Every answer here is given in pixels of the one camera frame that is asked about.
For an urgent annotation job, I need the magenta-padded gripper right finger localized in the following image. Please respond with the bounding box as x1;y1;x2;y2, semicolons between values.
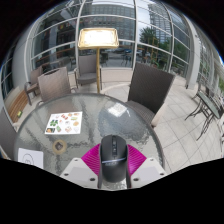
125;143;167;190

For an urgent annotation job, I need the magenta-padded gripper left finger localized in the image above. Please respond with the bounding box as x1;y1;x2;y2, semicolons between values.
59;143;102;190

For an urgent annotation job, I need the black computer mouse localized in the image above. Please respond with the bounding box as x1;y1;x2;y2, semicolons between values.
98;134;130;184

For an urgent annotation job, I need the white printed mouse pad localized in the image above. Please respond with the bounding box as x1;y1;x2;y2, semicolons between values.
17;147;45;170

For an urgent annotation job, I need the colourful picture sheet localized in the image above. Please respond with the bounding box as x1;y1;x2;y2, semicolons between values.
44;111;84;136

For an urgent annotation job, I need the brown wicker armchair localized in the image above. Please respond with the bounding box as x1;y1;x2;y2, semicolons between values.
36;66;77;104
23;65;45;106
73;53;103;90

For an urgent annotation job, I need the wooden slat bench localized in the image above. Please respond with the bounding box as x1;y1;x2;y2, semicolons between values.
4;85;30;124

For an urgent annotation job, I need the metal-framed glass side table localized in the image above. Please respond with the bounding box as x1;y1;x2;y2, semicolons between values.
184;82;224;142

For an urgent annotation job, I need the gold menu stand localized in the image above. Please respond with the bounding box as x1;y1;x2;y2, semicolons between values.
77;27;120;95

